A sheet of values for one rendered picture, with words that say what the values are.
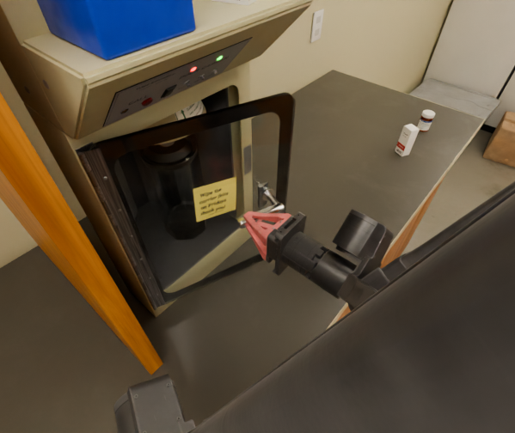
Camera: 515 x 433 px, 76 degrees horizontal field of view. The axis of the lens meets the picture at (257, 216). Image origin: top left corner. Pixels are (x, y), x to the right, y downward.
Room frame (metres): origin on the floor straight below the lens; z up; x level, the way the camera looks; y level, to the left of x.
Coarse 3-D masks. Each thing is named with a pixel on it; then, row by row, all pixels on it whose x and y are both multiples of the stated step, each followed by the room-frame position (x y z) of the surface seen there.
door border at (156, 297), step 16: (96, 160) 0.33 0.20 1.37; (96, 176) 0.32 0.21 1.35; (112, 192) 0.33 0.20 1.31; (112, 208) 0.32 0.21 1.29; (128, 224) 0.33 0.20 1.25; (128, 240) 0.33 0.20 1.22; (128, 256) 0.32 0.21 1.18; (144, 256) 0.33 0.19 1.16; (144, 272) 0.33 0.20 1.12; (144, 288) 0.32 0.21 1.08; (160, 304) 0.33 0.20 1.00
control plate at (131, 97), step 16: (224, 48) 0.40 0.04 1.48; (240, 48) 0.44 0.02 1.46; (192, 64) 0.37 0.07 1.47; (208, 64) 0.40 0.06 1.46; (224, 64) 0.45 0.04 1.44; (160, 80) 0.34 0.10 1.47; (176, 80) 0.37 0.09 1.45; (192, 80) 0.41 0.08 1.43; (128, 96) 0.31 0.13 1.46; (144, 96) 0.34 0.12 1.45; (160, 96) 0.38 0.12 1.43; (112, 112) 0.32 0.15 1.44; (128, 112) 0.35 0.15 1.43
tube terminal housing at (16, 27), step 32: (0, 0) 0.33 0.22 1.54; (32, 0) 0.35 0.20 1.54; (0, 32) 0.35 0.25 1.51; (32, 32) 0.34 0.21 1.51; (32, 96) 0.36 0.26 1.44; (192, 96) 0.47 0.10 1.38; (128, 128) 0.38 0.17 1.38; (64, 160) 0.36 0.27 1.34; (96, 224) 0.37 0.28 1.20; (128, 288) 0.39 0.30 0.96
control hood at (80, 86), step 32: (288, 0) 0.46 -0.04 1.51; (192, 32) 0.35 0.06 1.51; (224, 32) 0.37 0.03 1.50; (256, 32) 0.43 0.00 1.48; (32, 64) 0.32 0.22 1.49; (64, 64) 0.27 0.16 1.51; (96, 64) 0.27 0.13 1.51; (128, 64) 0.28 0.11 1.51; (160, 64) 0.31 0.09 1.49; (64, 96) 0.29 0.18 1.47; (96, 96) 0.27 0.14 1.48; (64, 128) 0.32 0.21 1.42; (96, 128) 0.32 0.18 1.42
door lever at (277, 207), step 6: (264, 192) 0.44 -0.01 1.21; (270, 192) 0.45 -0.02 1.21; (264, 198) 0.44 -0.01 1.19; (270, 198) 0.43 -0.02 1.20; (276, 204) 0.41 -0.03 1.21; (282, 204) 0.41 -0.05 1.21; (258, 210) 0.40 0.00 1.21; (264, 210) 0.40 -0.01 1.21; (270, 210) 0.40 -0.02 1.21; (276, 210) 0.40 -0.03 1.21; (282, 210) 0.40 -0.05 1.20; (240, 222) 0.37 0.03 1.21; (246, 222) 0.37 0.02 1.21; (258, 222) 0.38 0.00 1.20; (240, 228) 0.37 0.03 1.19
